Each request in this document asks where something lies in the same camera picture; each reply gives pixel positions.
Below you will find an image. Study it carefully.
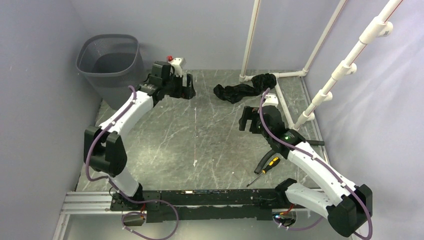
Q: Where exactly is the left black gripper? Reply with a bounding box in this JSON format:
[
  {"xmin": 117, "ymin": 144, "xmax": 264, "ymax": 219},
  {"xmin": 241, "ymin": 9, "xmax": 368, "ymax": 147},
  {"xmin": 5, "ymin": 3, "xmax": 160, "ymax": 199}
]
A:
[{"xmin": 163, "ymin": 72, "xmax": 196, "ymax": 100}]

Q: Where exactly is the black trash bag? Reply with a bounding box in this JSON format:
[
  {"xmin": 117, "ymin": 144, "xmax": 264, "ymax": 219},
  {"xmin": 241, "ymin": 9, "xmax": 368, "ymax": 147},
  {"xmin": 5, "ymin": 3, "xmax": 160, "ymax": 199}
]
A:
[{"xmin": 213, "ymin": 73, "xmax": 277, "ymax": 104}]

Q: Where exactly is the grey mesh trash bin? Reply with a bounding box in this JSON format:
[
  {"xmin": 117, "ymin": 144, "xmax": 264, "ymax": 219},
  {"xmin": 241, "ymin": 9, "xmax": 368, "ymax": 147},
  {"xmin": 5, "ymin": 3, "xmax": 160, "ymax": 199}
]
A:
[{"xmin": 75, "ymin": 34, "xmax": 146, "ymax": 110}]

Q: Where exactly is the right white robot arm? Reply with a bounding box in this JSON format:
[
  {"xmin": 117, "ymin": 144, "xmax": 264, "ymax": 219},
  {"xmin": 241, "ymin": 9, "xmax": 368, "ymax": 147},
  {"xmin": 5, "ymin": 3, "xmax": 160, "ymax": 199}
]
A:
[{"xmin": 238, "ymin": 105, "xmax": 373, "ymax": 240}]

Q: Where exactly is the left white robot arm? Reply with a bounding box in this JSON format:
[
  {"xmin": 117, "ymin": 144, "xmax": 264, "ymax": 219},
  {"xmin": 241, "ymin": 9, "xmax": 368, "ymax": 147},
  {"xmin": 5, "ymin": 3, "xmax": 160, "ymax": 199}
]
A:
[{"xmin": 84, "ymin": 57, "xmax": 196, "ymax": 211}]

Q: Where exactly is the yellow black screwdriver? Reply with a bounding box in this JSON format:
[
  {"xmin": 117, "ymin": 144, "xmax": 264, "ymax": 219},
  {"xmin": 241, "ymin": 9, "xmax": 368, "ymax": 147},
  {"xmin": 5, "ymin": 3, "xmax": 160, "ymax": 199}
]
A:
[{"xmin": 246, "ymin": 156, "xmax": 281, "ymax": 187}]

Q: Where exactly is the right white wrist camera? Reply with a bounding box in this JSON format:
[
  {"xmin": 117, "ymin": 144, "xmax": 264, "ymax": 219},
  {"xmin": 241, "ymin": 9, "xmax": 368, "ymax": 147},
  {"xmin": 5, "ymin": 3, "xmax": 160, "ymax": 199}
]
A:
[{"xmin": 261, "ymin": 93, "xmax": 279, "ymax": 107}]

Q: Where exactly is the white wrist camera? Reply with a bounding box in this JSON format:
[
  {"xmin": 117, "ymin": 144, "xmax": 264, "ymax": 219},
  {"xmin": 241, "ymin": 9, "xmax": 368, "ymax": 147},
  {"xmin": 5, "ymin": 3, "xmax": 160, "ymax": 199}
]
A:
[
  {"xmin": 261, "ymin": 93, "xmax": 279, "ymax": 107},
  {"xmin": 167, "ymin": 55, "xmax": 186, "ymax": 78}
]

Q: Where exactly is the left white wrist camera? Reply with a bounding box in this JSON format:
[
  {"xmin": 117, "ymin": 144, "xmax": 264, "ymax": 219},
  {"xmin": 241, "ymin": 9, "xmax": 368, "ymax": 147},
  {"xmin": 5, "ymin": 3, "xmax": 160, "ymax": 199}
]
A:
[{"xmin": 167, "ymin": 55, "xmax": 186, "ymax": 78}]

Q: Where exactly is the black corrugated hose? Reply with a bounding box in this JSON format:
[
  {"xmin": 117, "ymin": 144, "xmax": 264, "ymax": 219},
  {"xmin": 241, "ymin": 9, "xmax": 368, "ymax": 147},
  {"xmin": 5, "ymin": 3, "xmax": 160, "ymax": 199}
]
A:
[{"xmin": 254, "ymin": 139, "xmax": 326, "ymax": 175}]

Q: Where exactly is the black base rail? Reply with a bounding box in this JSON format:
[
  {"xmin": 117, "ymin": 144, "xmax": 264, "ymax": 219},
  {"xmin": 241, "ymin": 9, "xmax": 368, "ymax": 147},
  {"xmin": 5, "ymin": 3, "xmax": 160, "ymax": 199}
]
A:
[{"xmin": 110, "ymin": 188, "xmax": 296, "ymax": 223}]

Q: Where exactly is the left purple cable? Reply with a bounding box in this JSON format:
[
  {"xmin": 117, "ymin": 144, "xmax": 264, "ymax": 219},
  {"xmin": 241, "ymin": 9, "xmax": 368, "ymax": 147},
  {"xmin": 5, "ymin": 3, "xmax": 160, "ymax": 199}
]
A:
[{"xmin": 84, "ymin": 85, "xmax": 180, "ymax": 240}]

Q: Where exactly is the white PVC pipe frame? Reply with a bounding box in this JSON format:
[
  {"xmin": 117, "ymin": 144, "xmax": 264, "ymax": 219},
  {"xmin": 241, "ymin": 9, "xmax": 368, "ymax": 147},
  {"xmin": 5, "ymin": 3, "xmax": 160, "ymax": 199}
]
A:
[{"xmin": 238, "ymin": 0, "xmax": 405, "ymax": 131}]

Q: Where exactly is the aluminium extrusion rail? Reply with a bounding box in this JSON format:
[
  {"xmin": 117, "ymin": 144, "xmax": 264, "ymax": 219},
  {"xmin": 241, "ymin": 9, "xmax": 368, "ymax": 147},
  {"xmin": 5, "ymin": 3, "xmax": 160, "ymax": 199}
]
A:
[{"xmin": 61, "ymin": 191, "xmax": 112, "ymax": 215}]

